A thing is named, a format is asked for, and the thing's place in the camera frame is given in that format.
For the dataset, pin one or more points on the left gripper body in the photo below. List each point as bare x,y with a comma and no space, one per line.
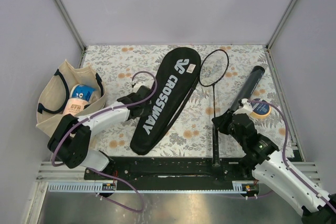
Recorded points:
147,109

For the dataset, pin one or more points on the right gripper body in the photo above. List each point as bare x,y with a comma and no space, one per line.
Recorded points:
237,137

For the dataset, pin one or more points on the black racket cover bag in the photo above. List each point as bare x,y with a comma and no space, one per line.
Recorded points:
177,78

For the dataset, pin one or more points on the badminton racket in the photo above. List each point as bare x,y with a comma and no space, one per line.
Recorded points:
213,69

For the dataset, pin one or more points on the black shuttlecock tube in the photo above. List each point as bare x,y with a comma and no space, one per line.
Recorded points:
249,86

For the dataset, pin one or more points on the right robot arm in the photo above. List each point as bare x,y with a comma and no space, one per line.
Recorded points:
267,165

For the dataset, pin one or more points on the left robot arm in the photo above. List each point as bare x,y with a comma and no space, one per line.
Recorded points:
71,138

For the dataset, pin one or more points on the masking tape roll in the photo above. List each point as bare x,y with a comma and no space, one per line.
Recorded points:
261,110

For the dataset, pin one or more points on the blue white can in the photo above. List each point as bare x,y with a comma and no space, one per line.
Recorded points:
81,91

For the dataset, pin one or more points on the pink labelled jar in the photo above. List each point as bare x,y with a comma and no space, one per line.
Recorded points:
74,106

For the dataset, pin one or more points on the beige canvas tote bag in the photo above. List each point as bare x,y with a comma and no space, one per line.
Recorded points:
55,95

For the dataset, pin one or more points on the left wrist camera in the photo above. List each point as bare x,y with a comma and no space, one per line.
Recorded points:
136,86

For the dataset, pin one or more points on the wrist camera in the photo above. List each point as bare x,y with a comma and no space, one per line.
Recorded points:
245,108
136,86

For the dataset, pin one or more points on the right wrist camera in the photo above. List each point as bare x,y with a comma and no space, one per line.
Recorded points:
245,108

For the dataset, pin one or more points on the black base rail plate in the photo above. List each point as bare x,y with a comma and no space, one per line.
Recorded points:
174,174

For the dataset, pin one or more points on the left aluminium frame post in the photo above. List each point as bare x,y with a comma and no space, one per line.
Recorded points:
65,15

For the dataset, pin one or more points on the aluminium frame post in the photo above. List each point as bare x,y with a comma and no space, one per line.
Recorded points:
289,9
65,15

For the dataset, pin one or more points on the right aluminium frame post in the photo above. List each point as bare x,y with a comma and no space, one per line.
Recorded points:
289,9

